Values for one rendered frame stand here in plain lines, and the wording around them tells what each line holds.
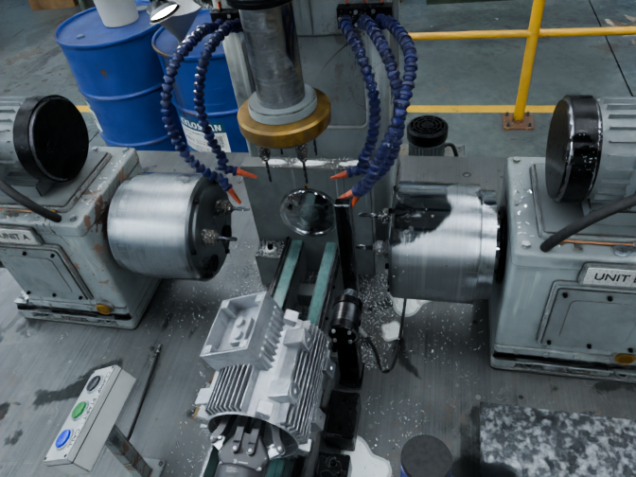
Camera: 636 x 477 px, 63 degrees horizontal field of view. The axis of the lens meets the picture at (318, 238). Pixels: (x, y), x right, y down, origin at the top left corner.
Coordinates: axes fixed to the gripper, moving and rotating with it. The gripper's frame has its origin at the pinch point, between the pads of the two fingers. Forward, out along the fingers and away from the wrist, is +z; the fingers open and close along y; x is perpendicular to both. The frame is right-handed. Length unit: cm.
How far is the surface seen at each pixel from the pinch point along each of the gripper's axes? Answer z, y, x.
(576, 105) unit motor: 39, -48, -26
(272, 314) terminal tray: 7.8, -0.5, -6.1
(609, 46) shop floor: 331, -141, 152
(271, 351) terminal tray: 1.5, -1.6, -4.8
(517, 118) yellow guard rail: 229, -72, 134
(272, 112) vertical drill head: 38.0, 2.5, -25.7
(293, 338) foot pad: 4.7, -4.8, -4.2
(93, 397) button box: -9.8, 27.5, -3.8
